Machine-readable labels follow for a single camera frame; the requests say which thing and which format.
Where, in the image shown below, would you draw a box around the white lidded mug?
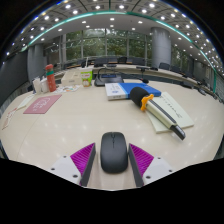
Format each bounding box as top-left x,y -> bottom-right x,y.
39,78 -> 50,94

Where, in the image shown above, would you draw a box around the green printed paper cup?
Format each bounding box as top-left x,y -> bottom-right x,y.
80,70 -> 94,88

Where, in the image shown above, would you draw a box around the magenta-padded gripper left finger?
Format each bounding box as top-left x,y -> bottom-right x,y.
49,142 -> 97,188

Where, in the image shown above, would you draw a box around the pink mouse pad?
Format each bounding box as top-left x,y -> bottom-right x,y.
23,94 -> 63,115

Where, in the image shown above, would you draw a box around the stack of white paper cups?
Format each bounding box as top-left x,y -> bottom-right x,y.
32,77 -> 42,95

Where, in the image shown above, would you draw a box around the white booklet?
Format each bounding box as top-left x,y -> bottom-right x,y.
145,91 -> 195,134

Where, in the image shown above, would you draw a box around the red and white leaflet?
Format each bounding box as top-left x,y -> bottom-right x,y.
1,108 -> 18,131

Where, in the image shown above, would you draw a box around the blue and white book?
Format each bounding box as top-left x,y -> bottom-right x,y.
104,82 -> 162,101

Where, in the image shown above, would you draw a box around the handheld microphone with orange ring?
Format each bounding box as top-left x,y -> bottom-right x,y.
129,86 -> 187,141

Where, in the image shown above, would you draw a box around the ceiling lights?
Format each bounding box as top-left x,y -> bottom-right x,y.
4,1 -> 223,73

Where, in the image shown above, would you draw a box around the red drink bottle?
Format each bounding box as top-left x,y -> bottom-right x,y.
45,63 -> 57,93

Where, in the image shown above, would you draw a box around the cream desk organizer box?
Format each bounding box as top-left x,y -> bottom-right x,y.
60,69 -> 83,87

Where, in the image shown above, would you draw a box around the black computer mouse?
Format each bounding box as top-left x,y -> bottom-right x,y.
100,131 -> 129,174

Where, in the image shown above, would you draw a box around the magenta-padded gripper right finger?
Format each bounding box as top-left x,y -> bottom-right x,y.
128,143 -> 175,188

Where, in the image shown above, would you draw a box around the black conference microphone unit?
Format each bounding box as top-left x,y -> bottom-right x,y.
93,73 -> 125,88

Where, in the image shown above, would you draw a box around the dark office chairs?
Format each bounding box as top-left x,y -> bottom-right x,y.
63,56 -> 221,98

